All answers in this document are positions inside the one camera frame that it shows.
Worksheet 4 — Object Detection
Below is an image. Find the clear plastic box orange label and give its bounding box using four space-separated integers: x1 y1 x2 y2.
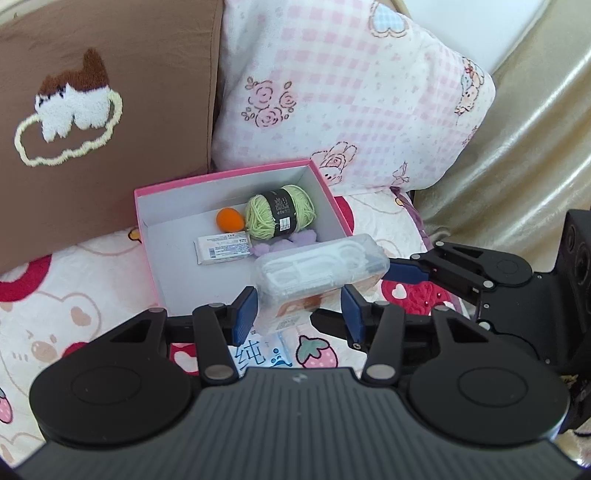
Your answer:
252 234 391 335

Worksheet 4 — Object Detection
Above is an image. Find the green yarn ball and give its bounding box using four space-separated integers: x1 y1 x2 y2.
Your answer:
244 185 319 241

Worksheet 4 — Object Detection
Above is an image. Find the small white tissue pack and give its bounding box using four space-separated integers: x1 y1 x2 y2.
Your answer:
194 232 252 265

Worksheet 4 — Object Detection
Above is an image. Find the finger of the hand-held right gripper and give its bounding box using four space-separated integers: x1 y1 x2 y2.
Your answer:
383 241 497 305
310 310 370 365

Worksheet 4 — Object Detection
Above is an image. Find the pink cardboard box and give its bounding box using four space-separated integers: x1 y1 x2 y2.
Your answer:
134 159 356 310

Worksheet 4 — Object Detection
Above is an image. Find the orange ball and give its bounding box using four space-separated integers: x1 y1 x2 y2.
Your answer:
216 208 244 232

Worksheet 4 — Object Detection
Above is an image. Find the golden beige fabric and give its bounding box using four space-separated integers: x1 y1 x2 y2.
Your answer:
416 0 591 278

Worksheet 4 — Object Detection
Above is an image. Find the blue wet wipes pack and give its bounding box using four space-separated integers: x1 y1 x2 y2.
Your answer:
233 325 294 370

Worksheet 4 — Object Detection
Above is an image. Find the pink checked pillow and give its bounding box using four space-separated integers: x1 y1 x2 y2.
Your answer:
210 0 497 197

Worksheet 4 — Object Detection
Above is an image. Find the purple plush toy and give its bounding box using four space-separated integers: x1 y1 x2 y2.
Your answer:
249 229 319 257

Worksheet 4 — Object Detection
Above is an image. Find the brown pillow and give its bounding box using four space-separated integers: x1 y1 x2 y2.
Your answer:
0 0 225 273

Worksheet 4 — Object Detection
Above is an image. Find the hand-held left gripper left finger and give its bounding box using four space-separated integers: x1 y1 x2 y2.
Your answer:
108 286 259 385

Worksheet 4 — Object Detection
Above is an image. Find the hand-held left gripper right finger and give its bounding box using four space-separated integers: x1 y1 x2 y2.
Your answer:
341 285 483 383

